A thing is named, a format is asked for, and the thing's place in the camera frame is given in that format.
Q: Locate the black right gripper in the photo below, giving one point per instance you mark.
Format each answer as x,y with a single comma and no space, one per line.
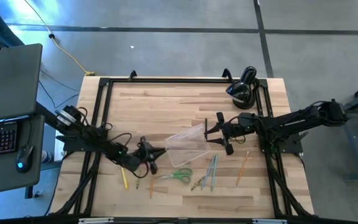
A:
230,130

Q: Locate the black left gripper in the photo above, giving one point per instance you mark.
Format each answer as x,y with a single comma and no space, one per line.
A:
148,155

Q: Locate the clear plastic supply box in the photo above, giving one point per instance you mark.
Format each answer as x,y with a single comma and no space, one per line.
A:
185,149

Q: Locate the olive green crayon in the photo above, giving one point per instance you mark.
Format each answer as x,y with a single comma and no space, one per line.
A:
138,184
197,183

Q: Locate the teal pencil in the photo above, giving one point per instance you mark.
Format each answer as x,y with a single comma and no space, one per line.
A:
214,173

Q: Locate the blue pencil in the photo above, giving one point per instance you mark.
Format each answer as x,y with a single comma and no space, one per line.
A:
207,173

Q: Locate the long orange pencil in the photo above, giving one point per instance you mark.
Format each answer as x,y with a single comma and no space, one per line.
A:
151,191

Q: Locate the short orange pencil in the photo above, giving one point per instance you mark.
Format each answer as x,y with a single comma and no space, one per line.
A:
242,168

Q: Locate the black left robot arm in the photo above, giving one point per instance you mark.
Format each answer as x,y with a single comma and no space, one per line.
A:
98,143

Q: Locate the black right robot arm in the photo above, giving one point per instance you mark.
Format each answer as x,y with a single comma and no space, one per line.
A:
291,123

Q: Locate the black desk lamp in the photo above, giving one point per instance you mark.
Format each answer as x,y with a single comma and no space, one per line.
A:
242,90

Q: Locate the black computer mouse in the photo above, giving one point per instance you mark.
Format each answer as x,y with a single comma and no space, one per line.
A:
24,158

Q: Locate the grey laptop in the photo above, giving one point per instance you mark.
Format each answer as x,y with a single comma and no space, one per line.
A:
8,81

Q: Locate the black aluminium table frame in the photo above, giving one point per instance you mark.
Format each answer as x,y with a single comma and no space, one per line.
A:
182,80

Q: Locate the silver metal bracket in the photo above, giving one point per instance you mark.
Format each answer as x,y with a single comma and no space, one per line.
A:
269,221
95,220

